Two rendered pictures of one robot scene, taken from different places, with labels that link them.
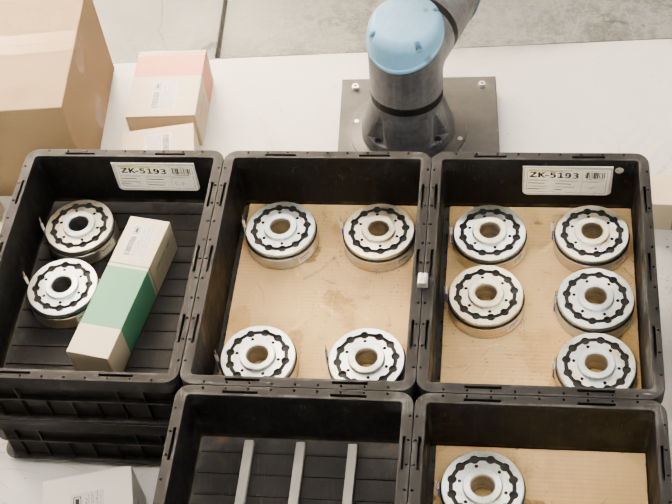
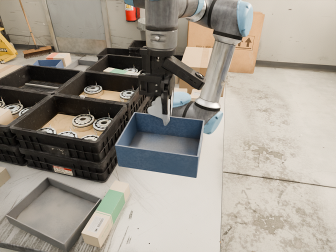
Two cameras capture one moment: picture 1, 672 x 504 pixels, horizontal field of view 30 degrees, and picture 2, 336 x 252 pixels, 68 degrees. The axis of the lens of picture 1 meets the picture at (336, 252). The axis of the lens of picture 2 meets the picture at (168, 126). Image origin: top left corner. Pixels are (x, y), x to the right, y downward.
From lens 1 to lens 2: 1.98 m
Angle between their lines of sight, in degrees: 64
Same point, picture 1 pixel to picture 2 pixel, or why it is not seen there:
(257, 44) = (322, 195)
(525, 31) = not seen: outside the picture
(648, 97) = (183, 211)
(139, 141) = (183, 90)
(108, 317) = (113, 70)
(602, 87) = (192, 196)
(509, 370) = (61, 126)
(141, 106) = (195, 91)
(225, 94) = not seen: hidden behind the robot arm
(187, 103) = (194, 96)
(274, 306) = (110, 96)
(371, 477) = not seen: hidden behind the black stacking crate
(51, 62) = (196, 65)
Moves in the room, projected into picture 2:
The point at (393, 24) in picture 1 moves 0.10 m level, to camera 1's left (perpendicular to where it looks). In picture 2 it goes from (177, 94) to (177, 84)
